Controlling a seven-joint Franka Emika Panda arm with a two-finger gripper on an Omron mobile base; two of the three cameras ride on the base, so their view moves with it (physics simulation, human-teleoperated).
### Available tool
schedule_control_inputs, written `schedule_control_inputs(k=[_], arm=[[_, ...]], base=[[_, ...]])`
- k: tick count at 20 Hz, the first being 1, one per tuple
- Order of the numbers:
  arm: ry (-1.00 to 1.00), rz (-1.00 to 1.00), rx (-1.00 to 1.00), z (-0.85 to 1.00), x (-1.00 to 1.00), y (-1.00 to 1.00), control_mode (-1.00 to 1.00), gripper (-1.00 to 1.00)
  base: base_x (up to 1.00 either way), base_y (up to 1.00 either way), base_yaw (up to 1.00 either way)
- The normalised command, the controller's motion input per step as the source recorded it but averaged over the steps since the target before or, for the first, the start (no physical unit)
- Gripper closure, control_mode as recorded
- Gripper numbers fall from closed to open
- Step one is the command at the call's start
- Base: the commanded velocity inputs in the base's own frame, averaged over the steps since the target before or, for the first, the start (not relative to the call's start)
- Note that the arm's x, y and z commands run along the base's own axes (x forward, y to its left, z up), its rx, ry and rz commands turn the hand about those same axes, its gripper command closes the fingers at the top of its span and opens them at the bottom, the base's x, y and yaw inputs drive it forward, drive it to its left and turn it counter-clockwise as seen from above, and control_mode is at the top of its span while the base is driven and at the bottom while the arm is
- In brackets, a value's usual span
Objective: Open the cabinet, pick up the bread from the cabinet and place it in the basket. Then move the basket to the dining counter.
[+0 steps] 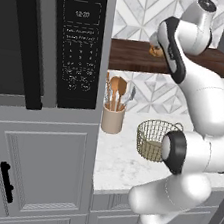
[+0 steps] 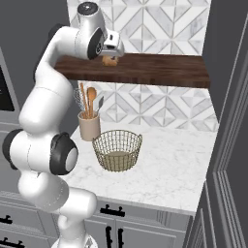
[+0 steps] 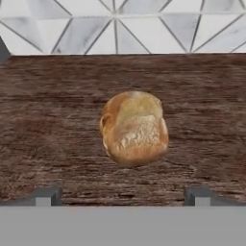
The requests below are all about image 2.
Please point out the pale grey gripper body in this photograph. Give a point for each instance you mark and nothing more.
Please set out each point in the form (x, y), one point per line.
(115, 51)

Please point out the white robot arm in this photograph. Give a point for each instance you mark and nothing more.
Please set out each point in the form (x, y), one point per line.
(42, 113)

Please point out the orange-brown bread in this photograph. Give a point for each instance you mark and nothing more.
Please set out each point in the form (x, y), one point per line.
(109, 61)

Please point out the tall dark grey cabinet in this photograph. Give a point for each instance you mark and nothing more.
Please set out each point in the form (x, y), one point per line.
(229, 145)

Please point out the wooden spoon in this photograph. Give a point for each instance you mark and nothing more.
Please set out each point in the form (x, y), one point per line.
(91, 97)

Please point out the grey spatula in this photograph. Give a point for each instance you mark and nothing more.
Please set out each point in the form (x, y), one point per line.
(99, 103)

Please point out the wooden stick utensil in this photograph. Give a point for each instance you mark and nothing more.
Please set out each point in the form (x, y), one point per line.
(83, 97)

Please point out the metal whisk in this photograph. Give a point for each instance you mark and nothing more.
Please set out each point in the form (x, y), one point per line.
(78, 98)

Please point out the beige utensil pot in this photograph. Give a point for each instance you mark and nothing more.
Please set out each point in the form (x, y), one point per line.
(89, 127)

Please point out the grey built-in oven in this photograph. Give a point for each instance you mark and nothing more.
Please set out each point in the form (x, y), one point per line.
(6, 90)

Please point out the grey drawer front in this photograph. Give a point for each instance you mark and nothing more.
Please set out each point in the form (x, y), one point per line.
(29, 239)
(145, 213)
(19, 214)

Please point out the grey cupboard door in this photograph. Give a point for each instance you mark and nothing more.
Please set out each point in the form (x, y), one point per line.
(97, 234)
(148, 237)

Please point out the dark wooden wall shelf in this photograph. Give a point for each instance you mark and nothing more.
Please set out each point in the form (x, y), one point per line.
(155, 69)

